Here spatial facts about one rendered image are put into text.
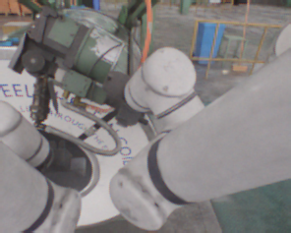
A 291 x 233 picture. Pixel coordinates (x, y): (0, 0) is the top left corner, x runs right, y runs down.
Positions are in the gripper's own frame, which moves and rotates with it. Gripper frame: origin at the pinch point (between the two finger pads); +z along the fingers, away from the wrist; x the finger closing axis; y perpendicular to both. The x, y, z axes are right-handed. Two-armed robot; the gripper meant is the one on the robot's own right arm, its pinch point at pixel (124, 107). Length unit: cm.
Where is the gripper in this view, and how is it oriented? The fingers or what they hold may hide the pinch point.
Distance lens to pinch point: 64.3
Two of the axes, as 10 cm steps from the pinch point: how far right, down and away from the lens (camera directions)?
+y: 8.8, 4.0, 2.5
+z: -3.3, 1.4, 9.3
